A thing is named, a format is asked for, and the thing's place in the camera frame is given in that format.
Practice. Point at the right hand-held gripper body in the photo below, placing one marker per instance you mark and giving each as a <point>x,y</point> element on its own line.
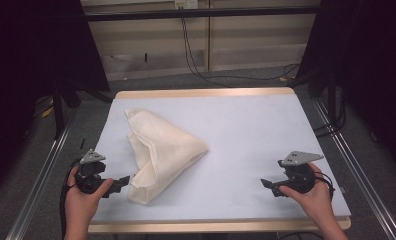
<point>301,178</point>

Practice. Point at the small black stick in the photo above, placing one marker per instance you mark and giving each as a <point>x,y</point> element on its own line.
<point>82,143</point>

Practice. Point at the yellow tape piece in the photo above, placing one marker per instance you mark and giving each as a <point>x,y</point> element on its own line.
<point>47,112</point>

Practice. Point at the wooden table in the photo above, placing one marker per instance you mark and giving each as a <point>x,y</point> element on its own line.
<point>202,93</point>

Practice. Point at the white wall outlet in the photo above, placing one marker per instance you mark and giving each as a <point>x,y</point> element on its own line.
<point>186,4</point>

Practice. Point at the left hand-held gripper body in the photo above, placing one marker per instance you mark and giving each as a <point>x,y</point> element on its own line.
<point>89,178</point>

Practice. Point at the white mesh laundry bag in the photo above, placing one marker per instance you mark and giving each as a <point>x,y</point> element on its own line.
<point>166,150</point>

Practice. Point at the pale blue table mat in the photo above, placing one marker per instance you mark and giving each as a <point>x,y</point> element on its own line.
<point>246,133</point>

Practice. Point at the black curtain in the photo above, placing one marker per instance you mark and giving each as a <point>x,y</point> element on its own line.
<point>26,66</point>
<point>372,66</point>

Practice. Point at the silver metal rail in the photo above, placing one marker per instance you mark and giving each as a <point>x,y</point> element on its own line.
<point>359,173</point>
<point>39,186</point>

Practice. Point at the black metal stand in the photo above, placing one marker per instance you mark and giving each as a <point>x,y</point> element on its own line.
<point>58,113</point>
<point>332,100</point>

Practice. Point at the black horizontal bar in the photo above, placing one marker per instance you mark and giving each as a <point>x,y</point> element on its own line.
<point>199,13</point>

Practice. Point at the person's right hand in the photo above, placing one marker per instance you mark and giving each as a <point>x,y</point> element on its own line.
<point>316,200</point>

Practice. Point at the person's left hand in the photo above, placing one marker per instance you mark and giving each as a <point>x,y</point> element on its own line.
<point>81,203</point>

